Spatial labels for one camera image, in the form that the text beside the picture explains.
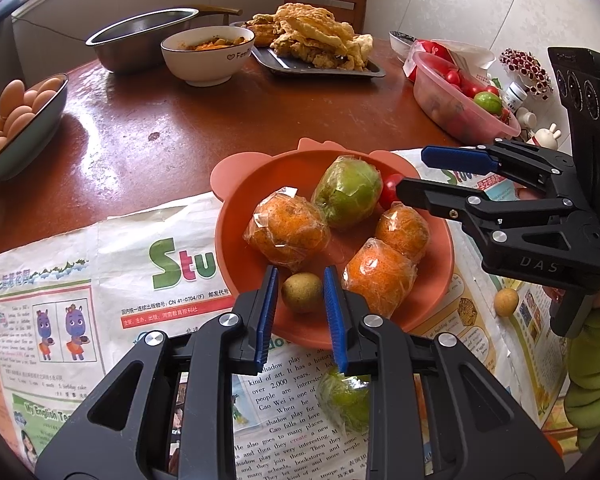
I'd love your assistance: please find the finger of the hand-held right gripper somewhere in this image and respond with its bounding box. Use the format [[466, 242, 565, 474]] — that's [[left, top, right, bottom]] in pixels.
[[395, 175, 581, 242], [421, 140, 579, 197]]

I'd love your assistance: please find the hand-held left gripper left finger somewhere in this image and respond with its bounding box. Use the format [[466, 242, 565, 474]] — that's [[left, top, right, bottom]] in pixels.
[[35, 265, 281, 480]]

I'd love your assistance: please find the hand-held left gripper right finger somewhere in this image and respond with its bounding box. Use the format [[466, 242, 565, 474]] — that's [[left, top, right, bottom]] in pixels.
[[322, 265, 566, 480]]

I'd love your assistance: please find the brown longan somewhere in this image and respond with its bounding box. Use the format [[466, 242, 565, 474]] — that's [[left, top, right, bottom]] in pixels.
[[494, 288, 520, 317], [281, 272, 327, 315]]

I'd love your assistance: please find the red cherry tomato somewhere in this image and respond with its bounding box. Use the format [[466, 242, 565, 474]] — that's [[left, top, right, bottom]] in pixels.
[[378, 173, 406, 209]]

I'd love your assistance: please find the orange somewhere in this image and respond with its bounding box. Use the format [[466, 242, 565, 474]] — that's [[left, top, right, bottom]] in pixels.
[[341, 237, 418, 318], [375, 201, 431, 265], [243, 186, 331, 270]]

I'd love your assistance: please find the green citrus fruit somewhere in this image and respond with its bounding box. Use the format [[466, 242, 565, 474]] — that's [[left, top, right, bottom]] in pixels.
[[311, 156, 384, 230], [316, 366, 373, 436]]

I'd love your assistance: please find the orange plastic plate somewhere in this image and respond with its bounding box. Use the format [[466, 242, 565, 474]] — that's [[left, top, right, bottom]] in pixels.
[[211, 137, 456, 350]]

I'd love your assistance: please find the person's right forearm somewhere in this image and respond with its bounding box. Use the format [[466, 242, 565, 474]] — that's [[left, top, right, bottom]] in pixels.
[[562, 302, 600, 453]]

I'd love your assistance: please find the white rabbit figurine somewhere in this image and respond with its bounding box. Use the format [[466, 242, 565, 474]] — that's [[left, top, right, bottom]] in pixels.
[[530, 122, 563, 150]]

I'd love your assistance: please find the pink plastic basin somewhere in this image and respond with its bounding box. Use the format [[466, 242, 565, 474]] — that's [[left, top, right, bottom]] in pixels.
[[411, 50, 522, 143]]

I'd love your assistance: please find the green tomato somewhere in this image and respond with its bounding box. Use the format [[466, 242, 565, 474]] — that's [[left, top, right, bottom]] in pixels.
[[472, 91, 503, 113]]

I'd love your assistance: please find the pile of red tomatoes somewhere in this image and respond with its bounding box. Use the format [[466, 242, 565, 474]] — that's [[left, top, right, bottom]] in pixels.
[[442, 67, 513, 126]]

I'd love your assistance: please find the white medicine bottle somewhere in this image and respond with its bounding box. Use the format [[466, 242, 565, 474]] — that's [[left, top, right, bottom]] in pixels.
[[502, 81, 528, 116]]

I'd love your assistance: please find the white plastic bag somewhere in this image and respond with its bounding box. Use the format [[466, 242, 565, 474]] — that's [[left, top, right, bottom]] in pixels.
[[450, 42, 498, 86]]

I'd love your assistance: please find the red plastic bag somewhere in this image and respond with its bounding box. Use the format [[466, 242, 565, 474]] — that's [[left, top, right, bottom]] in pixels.
[[402, 39, 453, 81]]

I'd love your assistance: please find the red and white flower decoration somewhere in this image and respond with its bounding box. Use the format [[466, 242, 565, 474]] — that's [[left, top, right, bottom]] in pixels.
[[499, 47, 553, 101]]

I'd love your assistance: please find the small white bowl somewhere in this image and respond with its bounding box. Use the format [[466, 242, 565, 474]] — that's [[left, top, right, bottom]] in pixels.
[[389, 30, 416, 53]]

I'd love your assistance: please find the open newspaper spread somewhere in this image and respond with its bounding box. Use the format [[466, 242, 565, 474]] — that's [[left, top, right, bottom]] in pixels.
[[0, 191, 486, 480]]

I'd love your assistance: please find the newspaper with sunflower print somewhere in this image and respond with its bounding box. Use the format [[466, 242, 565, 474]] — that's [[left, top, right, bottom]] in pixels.
[[390, 147, 573, 431]]

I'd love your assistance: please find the grey metal tray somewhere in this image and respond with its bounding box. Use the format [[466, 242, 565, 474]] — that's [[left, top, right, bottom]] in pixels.
[[228, 20, 387, 78]]

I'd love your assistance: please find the pile of fried food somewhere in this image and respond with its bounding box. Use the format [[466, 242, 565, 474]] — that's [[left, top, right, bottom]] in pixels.
[[245, 2, 375, 72]]

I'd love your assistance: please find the white ceramic bowl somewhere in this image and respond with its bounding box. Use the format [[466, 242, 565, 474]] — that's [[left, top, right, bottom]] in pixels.
[[160, 26, 257, 87]]

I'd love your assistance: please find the stewed food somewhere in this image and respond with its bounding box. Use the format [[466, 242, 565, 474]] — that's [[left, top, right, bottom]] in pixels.
[[172, 30, 251, 52]]

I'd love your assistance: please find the blue egg bowl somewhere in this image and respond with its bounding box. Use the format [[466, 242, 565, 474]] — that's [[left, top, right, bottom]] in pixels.
[[0, 72, 70, 183]]

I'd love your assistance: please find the stainless steel basin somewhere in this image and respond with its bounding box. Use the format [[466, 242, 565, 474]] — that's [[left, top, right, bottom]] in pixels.
[[85, 7, 201, 75]]

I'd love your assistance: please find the pile of brown eggs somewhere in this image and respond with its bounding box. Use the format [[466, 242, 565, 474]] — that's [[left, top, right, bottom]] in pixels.
[[0, 77, 65, 166]]

